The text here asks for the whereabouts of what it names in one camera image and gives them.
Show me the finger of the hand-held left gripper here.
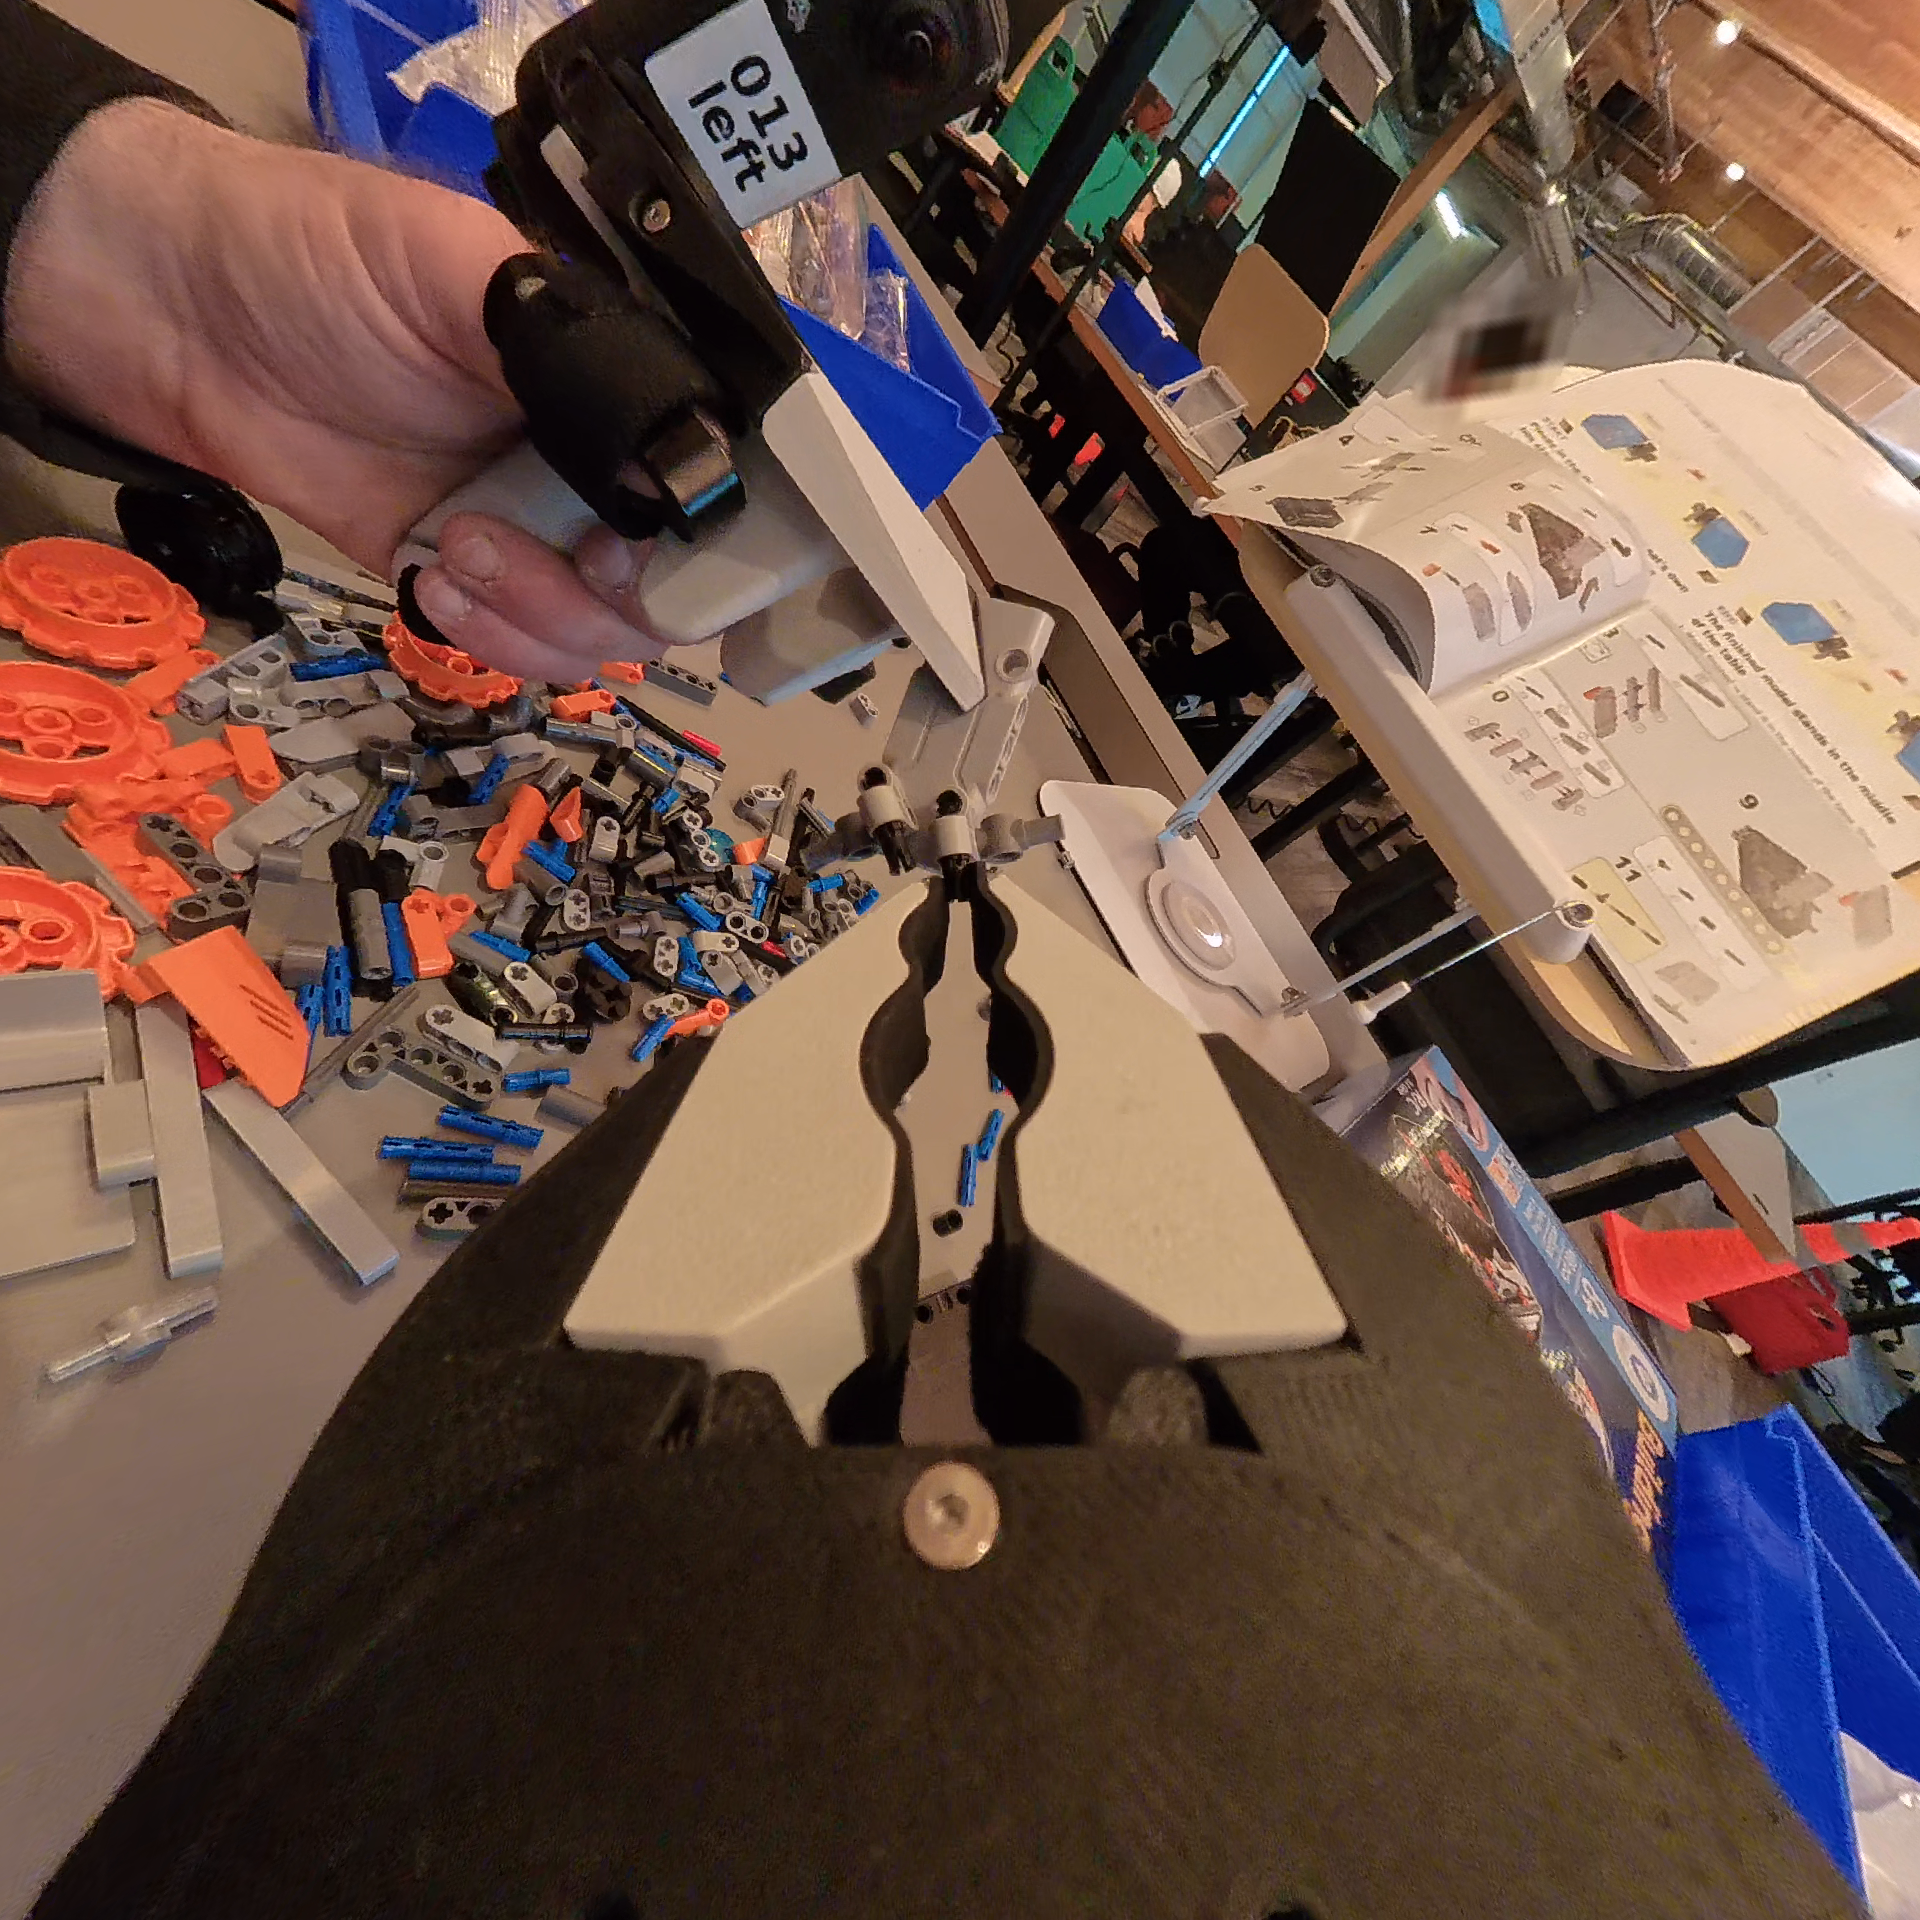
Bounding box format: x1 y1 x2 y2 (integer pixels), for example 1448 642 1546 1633
717 576 911 710
762 368 996 713

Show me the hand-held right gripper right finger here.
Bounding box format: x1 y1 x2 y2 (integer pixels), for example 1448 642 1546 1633
978 873 1352 1430

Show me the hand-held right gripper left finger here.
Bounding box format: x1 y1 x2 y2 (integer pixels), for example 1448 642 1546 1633
558 881 942 1446

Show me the grey panel assembly with connectors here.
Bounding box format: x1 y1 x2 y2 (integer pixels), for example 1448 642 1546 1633
853 592 1065 902

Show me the pile of small building pieces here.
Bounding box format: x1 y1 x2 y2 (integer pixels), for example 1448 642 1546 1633
151 592 902 1247

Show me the person's left forearm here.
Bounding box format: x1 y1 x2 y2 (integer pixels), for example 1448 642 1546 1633
0 0 243 498

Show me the person's left hand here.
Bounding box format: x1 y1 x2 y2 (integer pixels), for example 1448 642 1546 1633
7 131 672 684

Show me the blue tagged parts bin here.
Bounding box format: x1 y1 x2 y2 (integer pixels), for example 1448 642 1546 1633
301 0 1009 503

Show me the dark blue robot kit box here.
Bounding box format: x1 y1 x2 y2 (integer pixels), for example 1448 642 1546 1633
1320 1050 1683 1562

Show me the white book stand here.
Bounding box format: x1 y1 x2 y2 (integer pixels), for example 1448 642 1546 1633
1038 566 1596 1090

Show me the pile of clear plastic bags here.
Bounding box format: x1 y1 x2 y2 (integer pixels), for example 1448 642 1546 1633
375 0 911 353

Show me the orange gear wheel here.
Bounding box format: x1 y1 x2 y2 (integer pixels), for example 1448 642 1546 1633
0 866 135 1000
0 536 204 696
383 611 531 710

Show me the grey flat strip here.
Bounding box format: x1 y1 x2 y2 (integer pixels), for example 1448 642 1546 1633
203 1080 402 1292
132 996 229 1280

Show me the beige chair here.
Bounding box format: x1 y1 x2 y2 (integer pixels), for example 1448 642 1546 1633
1201 246 1331 396

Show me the orange vented panel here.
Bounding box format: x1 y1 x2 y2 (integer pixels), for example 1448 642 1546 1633
143 925 319 1111

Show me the black monitor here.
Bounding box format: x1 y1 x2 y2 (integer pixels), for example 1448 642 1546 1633
1252 96 1405 318

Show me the black rubber tyre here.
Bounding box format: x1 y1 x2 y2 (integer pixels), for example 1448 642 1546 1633
116 476 289 606

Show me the grey cross axle connector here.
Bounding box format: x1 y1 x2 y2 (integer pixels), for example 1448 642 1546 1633
45 1294 221 1385

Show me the grey flat panel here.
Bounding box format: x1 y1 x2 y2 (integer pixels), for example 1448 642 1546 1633
0 971 114 1097
0 1093 141 1284

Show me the open instruction booklet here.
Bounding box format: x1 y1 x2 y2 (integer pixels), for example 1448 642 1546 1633
1201 356 1920 1069

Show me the orange plastic panels and gear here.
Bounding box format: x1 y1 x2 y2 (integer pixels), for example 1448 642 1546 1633
0 659 175 803

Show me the blue plastic bin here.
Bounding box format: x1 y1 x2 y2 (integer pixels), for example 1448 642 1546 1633
1657 1409 1920 1920

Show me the silver ventilation duct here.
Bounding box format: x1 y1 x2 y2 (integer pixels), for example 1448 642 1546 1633
1500 0 1593 272

